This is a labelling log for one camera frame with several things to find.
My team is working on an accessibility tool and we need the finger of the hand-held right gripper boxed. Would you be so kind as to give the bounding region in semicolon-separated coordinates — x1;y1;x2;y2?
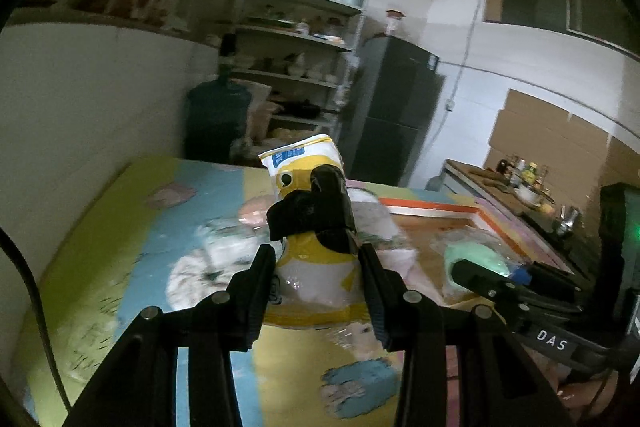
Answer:
510;261;577;304
451;258;540;327

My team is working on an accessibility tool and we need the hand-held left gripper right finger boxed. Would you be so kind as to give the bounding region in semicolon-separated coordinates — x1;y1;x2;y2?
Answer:
358;243;571;427

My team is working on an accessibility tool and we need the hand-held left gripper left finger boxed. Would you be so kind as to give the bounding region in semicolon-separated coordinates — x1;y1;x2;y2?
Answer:
65;244;276;427

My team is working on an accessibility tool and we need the orange rimmed cardboard box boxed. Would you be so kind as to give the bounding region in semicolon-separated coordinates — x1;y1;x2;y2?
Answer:
350;179;576;308

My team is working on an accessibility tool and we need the yellow white black soft package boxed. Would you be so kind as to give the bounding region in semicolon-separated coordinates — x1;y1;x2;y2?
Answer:
258;134;373;328

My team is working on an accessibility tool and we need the person's right hand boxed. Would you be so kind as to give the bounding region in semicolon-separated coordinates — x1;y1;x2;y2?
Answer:
559;377;633;414

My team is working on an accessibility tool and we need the white crumpled cloth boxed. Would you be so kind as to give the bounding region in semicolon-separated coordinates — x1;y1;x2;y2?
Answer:
200;216;262;269

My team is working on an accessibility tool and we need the kitchen counter cabinet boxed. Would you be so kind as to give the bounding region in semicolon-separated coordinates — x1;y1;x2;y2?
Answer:
441;158;603;260

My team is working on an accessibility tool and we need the white bowl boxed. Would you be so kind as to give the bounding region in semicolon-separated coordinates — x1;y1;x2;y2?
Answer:
514;186;545;208

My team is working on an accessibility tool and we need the colourful printed mat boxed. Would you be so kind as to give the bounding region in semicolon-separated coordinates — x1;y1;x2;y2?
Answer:
20;156;576;427

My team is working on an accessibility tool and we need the row of condiment bottles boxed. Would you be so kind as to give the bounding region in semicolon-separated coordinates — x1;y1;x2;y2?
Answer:
496;153;552;188

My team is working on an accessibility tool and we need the blue water jug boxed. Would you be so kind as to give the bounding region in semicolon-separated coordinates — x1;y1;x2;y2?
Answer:
184;76;254;162

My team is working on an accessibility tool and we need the pink sack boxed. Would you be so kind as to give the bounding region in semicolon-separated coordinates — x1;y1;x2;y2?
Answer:
244;83;282;144

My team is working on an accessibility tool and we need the dark refrigerator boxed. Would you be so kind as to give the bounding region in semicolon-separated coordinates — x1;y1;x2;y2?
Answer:
349;36;447;188

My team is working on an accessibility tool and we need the black water pump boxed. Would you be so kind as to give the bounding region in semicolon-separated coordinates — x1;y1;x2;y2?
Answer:
219;33;240;78

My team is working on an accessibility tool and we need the metal shelf rack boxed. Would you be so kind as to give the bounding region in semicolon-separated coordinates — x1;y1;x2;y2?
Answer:
231;0;367;168

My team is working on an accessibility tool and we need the glass jar with lid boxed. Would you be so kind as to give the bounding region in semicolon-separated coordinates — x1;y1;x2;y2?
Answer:
384;9;407;38

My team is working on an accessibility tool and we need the cardboard wall panel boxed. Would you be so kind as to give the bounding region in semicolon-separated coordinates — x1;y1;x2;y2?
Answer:
486;88;640;190

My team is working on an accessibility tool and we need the black cable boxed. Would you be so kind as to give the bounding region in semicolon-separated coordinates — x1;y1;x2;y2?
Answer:
0;226;72;414

